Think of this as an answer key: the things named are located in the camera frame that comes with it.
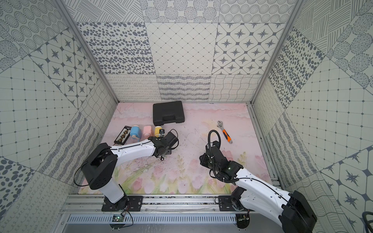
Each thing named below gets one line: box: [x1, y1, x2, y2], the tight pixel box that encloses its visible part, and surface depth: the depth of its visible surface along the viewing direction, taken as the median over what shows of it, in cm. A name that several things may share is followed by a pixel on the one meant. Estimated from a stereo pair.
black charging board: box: [113, 125, 132, 146], surface depth 100 cm
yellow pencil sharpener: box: [154, 125, 163, 138], surface depth 97 cm
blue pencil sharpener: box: [129, 125, 142, 142], surface depth 97 cm
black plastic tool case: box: [152, 100, 185, 127], surface depth 110 cm
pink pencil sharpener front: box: [143, 125, 153, 137], surface depth 97 cm
